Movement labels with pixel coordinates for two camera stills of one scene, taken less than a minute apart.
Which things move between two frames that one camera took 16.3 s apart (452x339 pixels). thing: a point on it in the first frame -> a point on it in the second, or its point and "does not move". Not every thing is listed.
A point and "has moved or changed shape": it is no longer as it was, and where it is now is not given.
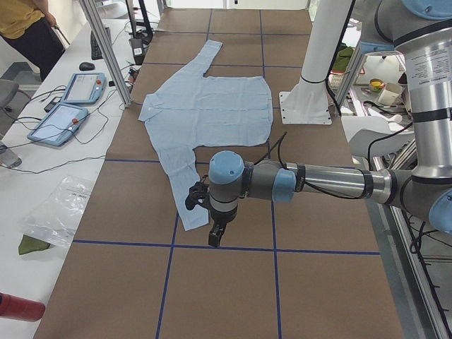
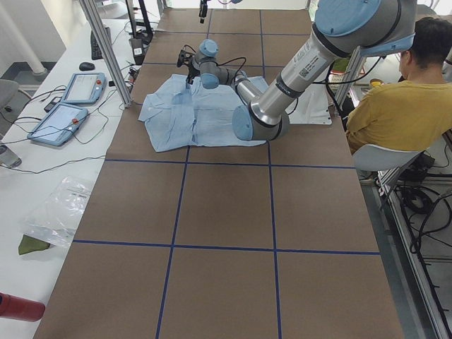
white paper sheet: x=371 y=136 -> x=377 y=158
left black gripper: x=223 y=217 -> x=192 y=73
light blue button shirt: x=193 y=109 has moved or changed shape
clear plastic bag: x=56 y=222 does not move
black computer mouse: x=86 y=66 does not move
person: x=28 y=27 -> x=412 y=114
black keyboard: x=95 y=51 does not move
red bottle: x=20 y=308 does not move
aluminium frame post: x=108 y=52 does not move
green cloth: x=28 y=244 does not move
